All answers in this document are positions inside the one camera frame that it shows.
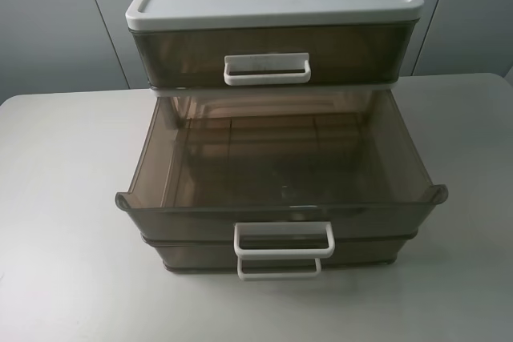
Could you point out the smoky brown drawer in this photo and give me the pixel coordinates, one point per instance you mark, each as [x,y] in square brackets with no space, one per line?
[275,56]
[219,256]
[333,164]

